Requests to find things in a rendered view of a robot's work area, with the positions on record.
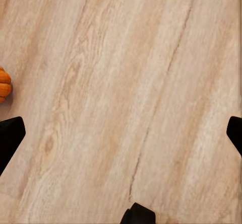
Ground pumpkin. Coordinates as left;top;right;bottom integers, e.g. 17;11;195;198
0;66;12;103

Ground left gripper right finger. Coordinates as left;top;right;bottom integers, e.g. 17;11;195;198
226;116;242;156

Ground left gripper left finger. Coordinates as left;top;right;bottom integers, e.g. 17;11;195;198
0;116;26;176

